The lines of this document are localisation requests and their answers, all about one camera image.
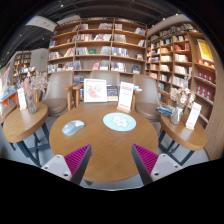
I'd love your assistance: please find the white sign on table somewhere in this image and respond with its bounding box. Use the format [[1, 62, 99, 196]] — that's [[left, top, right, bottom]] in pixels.
[[17, 88, 27, 110], [117, 82, 134, 113], [185, 102, 202, 130]]

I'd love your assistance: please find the round wooden table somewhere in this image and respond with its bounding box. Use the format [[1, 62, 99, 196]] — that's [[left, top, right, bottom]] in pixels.
[[157, 113, 208, 167], [3, 102, 50, 167], [49, 104, 158, 183]]

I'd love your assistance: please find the glass vase with white flowers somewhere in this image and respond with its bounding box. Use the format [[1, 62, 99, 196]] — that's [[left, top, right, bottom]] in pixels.
[[170, 75, 195, 125]]

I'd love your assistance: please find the stack of books on chair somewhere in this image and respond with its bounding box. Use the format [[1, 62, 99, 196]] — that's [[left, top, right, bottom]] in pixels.
[[156, 104, 174, 117]]

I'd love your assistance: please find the white framed floral picture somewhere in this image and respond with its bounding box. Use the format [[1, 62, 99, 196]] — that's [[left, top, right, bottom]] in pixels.
[[84, 79, 107, 103]]

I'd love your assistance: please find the round wooden left table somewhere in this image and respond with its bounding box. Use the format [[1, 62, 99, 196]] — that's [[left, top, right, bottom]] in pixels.
[[3, 102, 50, 167]]

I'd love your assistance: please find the round wooden right table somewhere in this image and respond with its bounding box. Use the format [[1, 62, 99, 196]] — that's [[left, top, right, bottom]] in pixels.
[[157, 113, 208, 167]]

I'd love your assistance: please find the right wooden bookshelf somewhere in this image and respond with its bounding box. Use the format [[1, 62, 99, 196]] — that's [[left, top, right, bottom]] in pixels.
[[146, 20, 224, 160]]

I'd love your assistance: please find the wooden bookshelf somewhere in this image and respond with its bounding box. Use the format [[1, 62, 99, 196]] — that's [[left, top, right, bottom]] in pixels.
[[47, 17, 147, 75], [146, 20, 224, 160], [12, 52, 36, 86]]

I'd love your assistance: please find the white sign on right table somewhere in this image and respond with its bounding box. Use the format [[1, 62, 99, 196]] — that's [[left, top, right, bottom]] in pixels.
[[185, 102, 202, 130]]

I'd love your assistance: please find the far left wooden bookshelf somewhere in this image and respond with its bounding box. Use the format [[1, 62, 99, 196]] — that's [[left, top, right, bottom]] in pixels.
[[12, 52, 36, 86]]

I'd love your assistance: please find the white sign on centre table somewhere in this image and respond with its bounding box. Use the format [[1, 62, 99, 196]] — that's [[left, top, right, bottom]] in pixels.
[[117, 82, 134, 113]]

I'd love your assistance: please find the round light blue mouse pad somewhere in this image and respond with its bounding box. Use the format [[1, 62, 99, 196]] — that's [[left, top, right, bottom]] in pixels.
[[103, 112, 136, 132]]

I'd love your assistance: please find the centre wooden bookshelf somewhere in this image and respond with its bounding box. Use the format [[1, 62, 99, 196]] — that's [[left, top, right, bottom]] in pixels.
[[47, 17, 147, 75]]

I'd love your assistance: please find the white sign on left table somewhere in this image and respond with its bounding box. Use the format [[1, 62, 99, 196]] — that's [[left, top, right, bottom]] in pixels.
[[17, 88, 27, 110]]

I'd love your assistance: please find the beige armchair right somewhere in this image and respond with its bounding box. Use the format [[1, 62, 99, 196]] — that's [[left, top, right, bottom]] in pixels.
[[133, 75, 161, 122]]

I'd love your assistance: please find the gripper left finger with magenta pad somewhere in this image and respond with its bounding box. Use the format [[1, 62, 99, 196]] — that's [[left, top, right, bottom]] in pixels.
[[42, 144, 92, 185]]

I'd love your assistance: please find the yellow poster on shelf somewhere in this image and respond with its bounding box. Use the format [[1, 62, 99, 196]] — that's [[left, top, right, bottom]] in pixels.
[[197, 39, 213, 62]]

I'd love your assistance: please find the round wooden centre table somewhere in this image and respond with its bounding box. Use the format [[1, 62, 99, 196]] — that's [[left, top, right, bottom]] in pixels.
[[49, 104, 158, 183]]

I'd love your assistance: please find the beige armchair left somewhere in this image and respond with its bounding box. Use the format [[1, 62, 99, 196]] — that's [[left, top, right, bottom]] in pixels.
[[42, 72, 73, 116]]

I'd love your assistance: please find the dark book behind picture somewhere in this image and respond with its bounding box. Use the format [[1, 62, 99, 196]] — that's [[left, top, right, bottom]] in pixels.
[[107, 86, 118, 101]]

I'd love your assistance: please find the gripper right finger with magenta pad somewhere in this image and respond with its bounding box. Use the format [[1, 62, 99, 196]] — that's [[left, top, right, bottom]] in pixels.
[[132, 144, 182, 185]]

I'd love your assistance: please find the glass vase with pink flowers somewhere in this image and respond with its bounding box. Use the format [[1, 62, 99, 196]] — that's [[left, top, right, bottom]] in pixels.
[[20, 72, 48, 114]]

